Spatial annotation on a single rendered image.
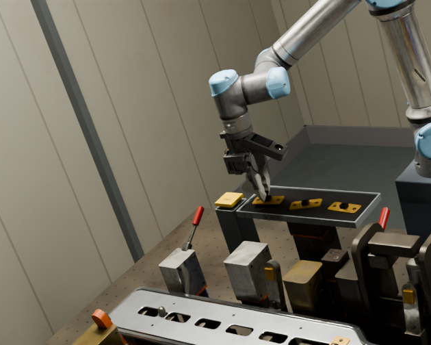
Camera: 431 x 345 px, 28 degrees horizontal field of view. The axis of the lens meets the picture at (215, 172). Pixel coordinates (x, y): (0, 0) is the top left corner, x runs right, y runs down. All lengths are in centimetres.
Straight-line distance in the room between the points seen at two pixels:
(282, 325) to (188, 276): 40
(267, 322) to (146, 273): 107
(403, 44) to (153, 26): 245
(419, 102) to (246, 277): 61
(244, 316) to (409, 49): 77
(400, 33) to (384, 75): 286
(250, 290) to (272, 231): 92
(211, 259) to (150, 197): 134
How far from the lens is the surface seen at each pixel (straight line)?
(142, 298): 240
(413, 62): 209
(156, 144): 437
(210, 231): 325
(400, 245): 193
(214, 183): 472
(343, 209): 217
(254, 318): 216
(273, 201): 228
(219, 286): 290
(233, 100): 215
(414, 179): 237
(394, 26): 206
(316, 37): 222
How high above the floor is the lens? 221
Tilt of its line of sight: 24 degrees down
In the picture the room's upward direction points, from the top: 18 degrees counter-clockwise
